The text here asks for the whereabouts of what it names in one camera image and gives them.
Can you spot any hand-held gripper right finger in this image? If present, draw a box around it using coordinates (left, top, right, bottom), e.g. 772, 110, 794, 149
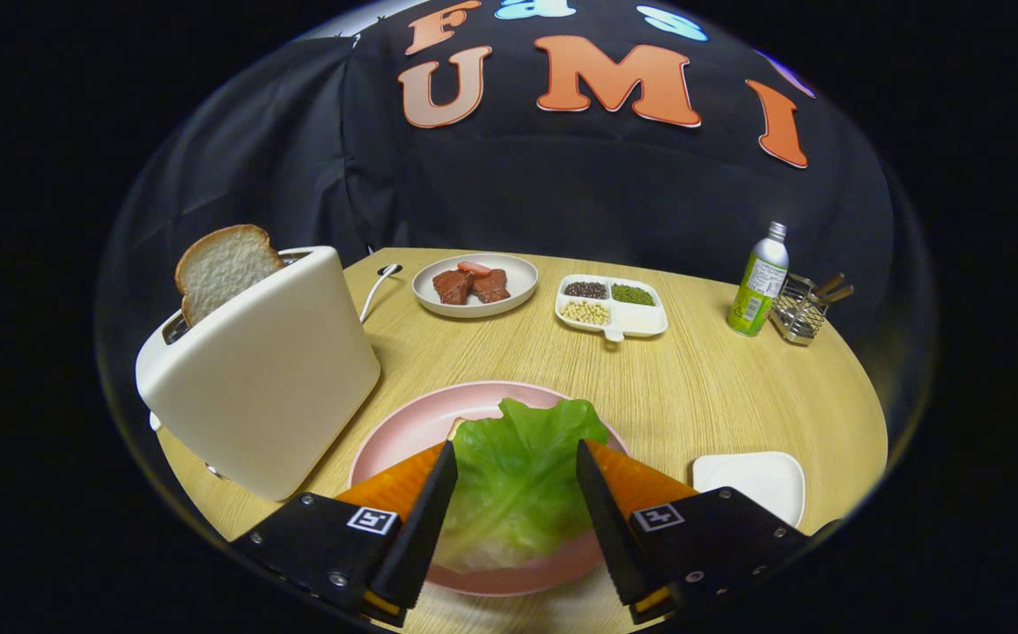
575, 439, 843, 626

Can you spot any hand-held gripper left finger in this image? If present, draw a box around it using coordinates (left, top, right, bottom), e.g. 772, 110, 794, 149
232, 440, 459, 628

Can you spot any green lettuce leaf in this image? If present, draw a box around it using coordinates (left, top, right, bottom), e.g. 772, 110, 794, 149
432, 397, 610, 573

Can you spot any pink round plate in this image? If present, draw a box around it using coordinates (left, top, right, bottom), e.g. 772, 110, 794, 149
348, 380, 633, 598

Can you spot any white square plate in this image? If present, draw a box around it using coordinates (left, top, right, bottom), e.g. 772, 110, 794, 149
692, 451, 807, 529

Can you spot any white toaster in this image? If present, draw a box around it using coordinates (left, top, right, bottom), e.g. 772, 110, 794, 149
136, 246, 382, 503

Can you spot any white divided dish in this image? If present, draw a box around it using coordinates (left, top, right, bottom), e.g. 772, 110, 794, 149
555, 274, 669, 343

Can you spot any pile of yellow beans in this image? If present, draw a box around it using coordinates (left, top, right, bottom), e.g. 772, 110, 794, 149
561, 300, 611, 327

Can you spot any brown meat piece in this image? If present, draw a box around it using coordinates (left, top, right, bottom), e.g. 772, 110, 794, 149
432, 269, 475, 306
472, 269, 511, 304

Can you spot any beige round plate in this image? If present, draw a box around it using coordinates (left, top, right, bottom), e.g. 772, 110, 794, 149
411, 254, 540, 319

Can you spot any silver bottle with green label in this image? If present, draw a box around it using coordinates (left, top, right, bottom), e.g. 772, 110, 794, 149
727, 222, 790, 337

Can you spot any black backdrop cloth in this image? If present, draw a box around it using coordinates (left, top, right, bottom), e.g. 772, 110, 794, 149
100, 0, 937, 424

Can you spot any white toaster cable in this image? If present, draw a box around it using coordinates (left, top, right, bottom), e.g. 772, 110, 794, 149
359, 263, 403, 324

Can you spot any metal wire utensil holder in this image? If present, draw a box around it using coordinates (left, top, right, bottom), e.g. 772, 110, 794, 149
771, 273, 830, 345

